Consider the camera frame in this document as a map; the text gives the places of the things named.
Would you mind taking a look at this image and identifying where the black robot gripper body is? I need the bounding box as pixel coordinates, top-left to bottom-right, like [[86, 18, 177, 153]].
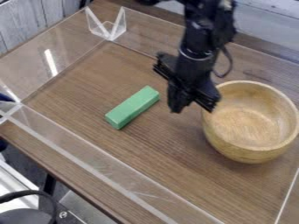
[[154, 52, 221, 112]]

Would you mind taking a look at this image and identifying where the brown wooden bowl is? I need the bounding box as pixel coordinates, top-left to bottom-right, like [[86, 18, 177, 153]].
[[202, 80, 299, 164]]

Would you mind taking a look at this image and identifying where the grey metal base plate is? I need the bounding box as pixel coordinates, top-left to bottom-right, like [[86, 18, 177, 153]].
[[39, 198, 90, 224]]

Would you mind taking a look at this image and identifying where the green rectangular block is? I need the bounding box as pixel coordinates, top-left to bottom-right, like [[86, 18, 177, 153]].
[[106, 86, 161, 130]]

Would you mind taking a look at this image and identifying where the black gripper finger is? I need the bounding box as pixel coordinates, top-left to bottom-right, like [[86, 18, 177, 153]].
[[178, 91, 194, 113], [169, 84, 182, 113]]

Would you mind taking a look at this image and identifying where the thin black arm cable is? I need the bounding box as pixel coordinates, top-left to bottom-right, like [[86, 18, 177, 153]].
[[211, 46, 234, 79]]

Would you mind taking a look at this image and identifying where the black table leg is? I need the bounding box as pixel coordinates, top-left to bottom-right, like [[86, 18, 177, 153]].
[[43, 174, 57, 195]]

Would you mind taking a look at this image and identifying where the black cable loop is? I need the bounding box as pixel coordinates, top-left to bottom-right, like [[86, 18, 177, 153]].
[[0, 190, 59, 224]]

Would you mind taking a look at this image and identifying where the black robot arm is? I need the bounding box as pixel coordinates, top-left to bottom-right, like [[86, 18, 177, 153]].
[[137, 0, 237, 113]]

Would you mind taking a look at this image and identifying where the clear acrylic front barrier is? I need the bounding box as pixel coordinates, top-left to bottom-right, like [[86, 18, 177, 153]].
[[0, 86, 223, 224]]

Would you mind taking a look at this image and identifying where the clear acrylic corner bracket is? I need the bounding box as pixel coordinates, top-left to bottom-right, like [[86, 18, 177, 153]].
[[85, 7, 127, 41]]

